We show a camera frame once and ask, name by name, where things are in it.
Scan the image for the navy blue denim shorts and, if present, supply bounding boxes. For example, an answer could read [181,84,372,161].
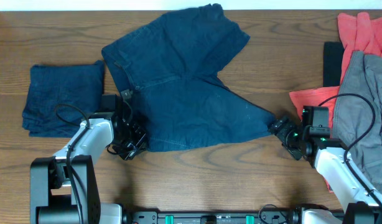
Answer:
[101,4,274,152]

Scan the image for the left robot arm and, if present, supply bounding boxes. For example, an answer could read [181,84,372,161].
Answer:
[30,112,147,224]

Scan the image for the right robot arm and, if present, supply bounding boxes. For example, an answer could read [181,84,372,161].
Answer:
[268,117,382,223]

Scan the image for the folded navy blue garment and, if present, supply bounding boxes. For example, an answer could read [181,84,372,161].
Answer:
[22,60,105,138]

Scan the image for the black cloth strip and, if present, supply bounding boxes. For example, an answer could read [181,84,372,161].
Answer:
[323,42,345,87]

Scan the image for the grey garment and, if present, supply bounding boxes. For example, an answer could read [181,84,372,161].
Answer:
[332,51,382,194]

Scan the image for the red garment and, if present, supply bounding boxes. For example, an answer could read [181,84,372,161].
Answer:
[288,12,382,194]

